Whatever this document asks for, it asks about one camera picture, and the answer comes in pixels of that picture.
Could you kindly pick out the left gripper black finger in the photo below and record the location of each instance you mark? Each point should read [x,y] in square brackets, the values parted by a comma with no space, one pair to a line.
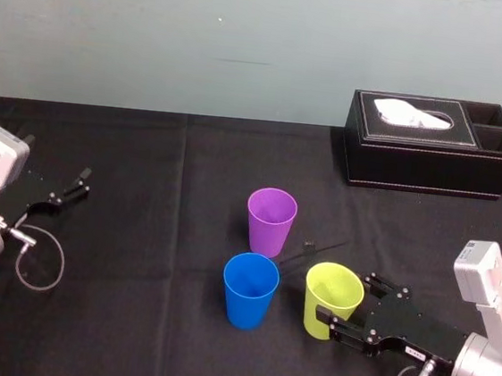
[71,191]

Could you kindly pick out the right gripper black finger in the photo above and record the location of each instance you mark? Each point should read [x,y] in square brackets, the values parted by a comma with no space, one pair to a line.
[386,286]
[348,330]

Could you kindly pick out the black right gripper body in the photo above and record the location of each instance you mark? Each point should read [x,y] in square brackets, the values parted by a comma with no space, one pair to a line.
[411,330]

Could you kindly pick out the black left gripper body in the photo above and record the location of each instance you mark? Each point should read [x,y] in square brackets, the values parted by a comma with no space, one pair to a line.
[30,192]

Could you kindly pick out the yellow-green plastic cup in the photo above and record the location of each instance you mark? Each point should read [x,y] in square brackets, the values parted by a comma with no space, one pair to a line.
[316,314]

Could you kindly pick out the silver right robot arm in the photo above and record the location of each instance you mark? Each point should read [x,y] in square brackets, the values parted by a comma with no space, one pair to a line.
[487,356]

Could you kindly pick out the blue plastic cup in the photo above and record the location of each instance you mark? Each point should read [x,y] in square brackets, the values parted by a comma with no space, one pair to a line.
[245,308]

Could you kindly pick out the purple plastic cup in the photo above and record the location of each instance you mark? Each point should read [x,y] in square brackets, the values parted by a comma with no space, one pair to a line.
[267,237]

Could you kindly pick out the black leather tissue box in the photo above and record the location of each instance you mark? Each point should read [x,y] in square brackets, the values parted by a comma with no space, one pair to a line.
[428,166]

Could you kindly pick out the black table cloth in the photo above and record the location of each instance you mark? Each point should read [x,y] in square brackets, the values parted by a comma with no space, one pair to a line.
[128,328]

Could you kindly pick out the white tissue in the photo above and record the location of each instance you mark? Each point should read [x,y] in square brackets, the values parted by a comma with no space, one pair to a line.
[402,112]

